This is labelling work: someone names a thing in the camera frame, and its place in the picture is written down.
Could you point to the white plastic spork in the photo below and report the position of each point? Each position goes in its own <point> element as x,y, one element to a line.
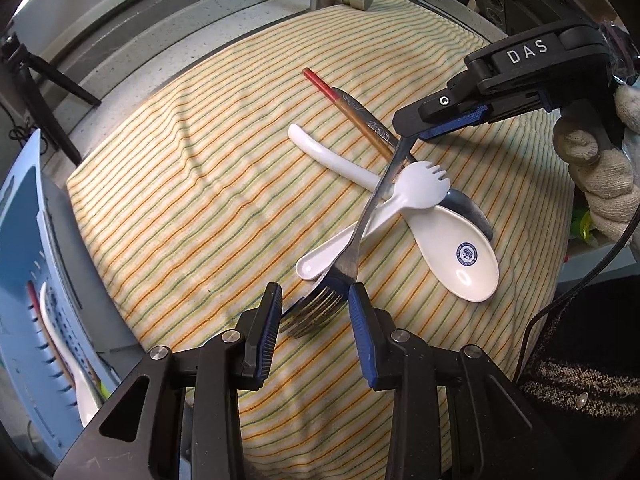
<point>422,185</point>

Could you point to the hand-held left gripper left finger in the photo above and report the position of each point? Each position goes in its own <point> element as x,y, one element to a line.
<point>265,330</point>

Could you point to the yellow striped cloth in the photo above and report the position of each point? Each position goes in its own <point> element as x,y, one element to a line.
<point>200,185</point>

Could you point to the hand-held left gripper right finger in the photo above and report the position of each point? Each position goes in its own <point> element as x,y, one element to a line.
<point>362,335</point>

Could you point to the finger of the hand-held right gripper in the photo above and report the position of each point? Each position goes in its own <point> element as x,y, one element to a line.
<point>450,127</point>
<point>430,110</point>

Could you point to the red wooden chopstick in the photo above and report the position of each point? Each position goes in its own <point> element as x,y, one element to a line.
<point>32,300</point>
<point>320,85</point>

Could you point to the person's right hand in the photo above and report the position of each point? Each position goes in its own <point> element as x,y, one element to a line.
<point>612,185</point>

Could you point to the ornate metal spoon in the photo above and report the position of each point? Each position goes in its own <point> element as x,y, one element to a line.
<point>470,210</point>

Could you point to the white spoon with blue emblem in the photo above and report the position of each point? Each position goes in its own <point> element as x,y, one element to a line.
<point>440,240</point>

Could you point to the plain white ceramic spoon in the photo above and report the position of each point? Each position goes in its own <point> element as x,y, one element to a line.
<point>82,385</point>

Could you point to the black tripod stand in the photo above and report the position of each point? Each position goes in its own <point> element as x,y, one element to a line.
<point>45,72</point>

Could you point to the blue plastic drain basket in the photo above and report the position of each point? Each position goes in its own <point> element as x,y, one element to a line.
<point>20,240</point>

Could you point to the green yellow plastic object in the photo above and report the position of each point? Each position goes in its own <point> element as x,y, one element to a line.
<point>582,225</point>

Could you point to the metal fork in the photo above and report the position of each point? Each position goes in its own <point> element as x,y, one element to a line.
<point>320,305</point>

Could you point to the dark speckled clothing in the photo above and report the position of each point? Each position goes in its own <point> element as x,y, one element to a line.
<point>590,350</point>

